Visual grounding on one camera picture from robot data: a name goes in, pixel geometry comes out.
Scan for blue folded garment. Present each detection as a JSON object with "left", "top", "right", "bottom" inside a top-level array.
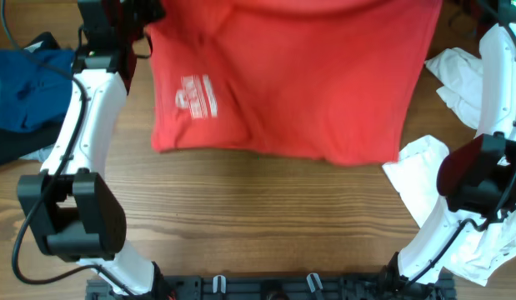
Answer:
[{"left": 0, "top": 50, "right": 73, "bottom": 133}]

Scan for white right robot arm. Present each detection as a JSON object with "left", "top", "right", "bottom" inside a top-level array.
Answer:
[{"left": 373, "top": 22, "right": 516, "bottom": 298}]

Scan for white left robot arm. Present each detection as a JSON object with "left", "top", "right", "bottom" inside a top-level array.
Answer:
[{"left": 18, "top": 0, "right": 175, "bottom": 299}]

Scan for red printed t-shirt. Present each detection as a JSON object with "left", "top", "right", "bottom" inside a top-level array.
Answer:
[{"left": 148, "top": 0, "right": 442, "bottom": 166}]

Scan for white garment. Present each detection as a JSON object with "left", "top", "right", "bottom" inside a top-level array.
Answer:
[{"left": 383, "top": 47, "right": 516, "bottom": 286}]

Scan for black folded garment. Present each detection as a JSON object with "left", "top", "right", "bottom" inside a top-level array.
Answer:
[{"left": 0, "top": 32, "right": 65, "bottom": 170}]

